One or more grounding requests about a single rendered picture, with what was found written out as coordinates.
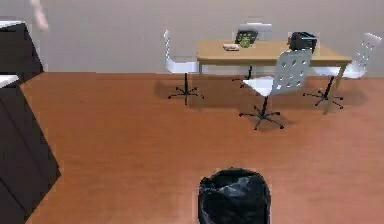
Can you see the green leafy vegetable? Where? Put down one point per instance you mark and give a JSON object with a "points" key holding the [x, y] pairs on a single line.
{"points": [[245, 41]]}

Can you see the white swivel chair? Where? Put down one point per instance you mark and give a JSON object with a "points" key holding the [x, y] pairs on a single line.
{"points": [[261, 28], [176, 65], [361, 56], [290, 71]]}

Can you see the beige flat dish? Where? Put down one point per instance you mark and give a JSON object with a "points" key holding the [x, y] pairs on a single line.
{"points": [[231, 47]]}

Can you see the light wooden table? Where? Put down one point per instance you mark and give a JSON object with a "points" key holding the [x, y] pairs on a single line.
{"points": [[266, 53]]}

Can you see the black trash bin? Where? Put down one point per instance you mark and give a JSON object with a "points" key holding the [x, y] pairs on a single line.
{"points": [[234, 198]]}

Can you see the black toaster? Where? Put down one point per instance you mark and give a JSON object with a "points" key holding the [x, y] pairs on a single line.
{"points": [[301, 40]]}

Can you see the dark brown cabinet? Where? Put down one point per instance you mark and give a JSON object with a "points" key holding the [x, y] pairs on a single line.
{"points": [[18, 50], [23, 150]]}

